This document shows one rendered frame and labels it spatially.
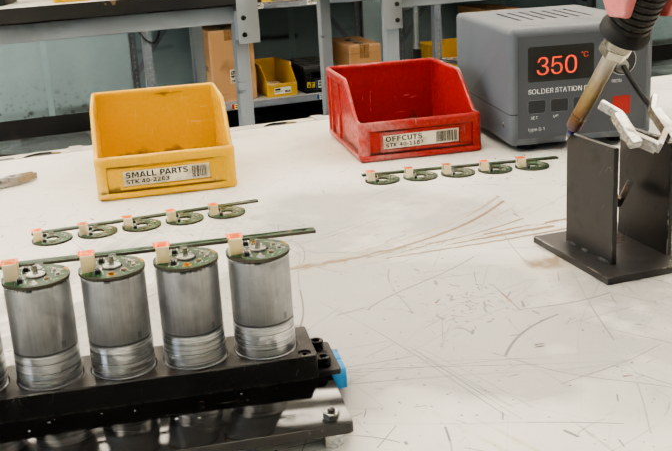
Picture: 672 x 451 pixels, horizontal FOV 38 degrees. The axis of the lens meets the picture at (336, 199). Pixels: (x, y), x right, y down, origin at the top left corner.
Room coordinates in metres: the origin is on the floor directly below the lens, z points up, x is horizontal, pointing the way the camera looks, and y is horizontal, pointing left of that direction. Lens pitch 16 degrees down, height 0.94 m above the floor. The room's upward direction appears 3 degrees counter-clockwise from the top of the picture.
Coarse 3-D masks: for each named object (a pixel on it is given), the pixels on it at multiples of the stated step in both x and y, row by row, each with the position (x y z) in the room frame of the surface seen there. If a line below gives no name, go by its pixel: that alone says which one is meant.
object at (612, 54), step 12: (600, 48) 0.48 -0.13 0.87; (612, 48) 0.47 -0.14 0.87; (600, 60) 0.49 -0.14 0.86; (612, 60) 0.48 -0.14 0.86; (624, 60) 0.48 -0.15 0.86; (600, 72) 0.49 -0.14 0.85; (588, 84) 0.49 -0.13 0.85; (600, 84) 0.49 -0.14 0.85; (588, 96) 0.49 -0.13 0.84; (576, 108) 0.50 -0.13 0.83; (588, 108) 0.50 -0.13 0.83; (576, 120) 0.50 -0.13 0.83
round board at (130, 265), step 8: (120, 256) 0.36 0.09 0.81; (128, 256) 0.36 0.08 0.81; (128, 264) 0.35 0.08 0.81; (136, 264) 0.35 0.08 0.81; (144, 264) 0.35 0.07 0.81; (80, 272) 0.35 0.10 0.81; (96, 272) 0.34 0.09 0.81; (104, 272) 0.35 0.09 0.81; (120, 272) 0.35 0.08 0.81; (128, 272) 0.34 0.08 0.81; (136, 272) 0.35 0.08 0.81; (96, 280) 0.34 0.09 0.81; (104, 280) 0.34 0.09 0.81; (112, 280) 0.34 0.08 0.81
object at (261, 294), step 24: (240, 264) 0.35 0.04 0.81; (264, 264) 0.35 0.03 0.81; (288, 264) 0.36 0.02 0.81; (240, 288) 0.35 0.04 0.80; (264, 288) 0.35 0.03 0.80; (288, 288) 0.36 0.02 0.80; (240, 312) 0.35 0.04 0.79; (264, 312) 0.35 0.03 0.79; (288, 312) 0.36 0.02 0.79; (240, 336) 0.35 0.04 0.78; (264, 336) 0.35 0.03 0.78; (288, 336) 0.36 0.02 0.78
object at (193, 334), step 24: (216, 264) 0.36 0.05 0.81; (168, 288) 0.35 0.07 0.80; (192, 288) 0.35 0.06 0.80; (216, 288) 0.35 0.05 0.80; (168, 312) 0.35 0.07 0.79; (192, 312) 0.35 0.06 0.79; (216, 312) 0.35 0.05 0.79; (168, 336) 0.35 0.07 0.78; (192, 336) 0.35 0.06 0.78; (216, 336) 0.35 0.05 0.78; (168, 360) 0.35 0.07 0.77; (192, 360) 0.35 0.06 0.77; (216, 360) 0.35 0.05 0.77
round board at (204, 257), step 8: (176, 248) 0.36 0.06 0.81; (192, 248) 0.37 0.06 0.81; (200, 248) 0.37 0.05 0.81; (208, 248) 0.37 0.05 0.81; (176, 256) 0.36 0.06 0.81; (200, 256) 0.36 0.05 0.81; (208, 256) 0.36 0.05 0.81; (216, 256) 0.36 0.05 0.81; (160, 264) 0.35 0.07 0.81; (168, 264) 0.35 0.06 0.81; (176, 264) 0.35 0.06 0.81; (192, 264) 0.35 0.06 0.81; (200, 264) 0.35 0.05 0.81; (208, 264) 0.35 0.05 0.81
